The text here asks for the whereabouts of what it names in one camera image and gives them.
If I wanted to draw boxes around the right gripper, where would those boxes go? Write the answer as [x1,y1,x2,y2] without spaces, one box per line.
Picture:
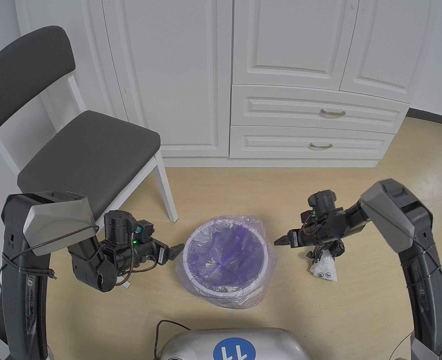
[288,228,319,248]

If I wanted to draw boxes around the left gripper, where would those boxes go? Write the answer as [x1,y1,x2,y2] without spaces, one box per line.
[133,240,168,266]

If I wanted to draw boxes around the black plastic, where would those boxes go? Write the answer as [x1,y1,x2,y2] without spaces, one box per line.
[306,238,346,265]

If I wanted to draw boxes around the purple plastic bag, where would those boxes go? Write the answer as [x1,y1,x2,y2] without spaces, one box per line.
[176,214,278,310]

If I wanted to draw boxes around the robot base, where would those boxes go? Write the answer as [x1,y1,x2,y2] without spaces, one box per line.
[161,327,312,360]

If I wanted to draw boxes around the white trash bin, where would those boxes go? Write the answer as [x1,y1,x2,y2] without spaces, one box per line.
[183,218,271,299]

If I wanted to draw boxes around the white printed wrapper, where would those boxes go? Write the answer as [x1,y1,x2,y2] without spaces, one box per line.
[310,253,338,282]

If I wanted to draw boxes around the white chair grey cushions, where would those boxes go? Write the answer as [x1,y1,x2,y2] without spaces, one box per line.
[0,26,178,289]

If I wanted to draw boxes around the white wardrobe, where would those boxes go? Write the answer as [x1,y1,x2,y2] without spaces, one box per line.
[14,0,437,169]

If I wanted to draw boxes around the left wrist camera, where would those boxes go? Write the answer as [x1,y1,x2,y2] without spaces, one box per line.
[135,220,155,244]

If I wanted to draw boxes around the black cable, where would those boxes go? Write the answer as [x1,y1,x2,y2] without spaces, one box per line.
[154,320,192,357]
[391,328,418,360]

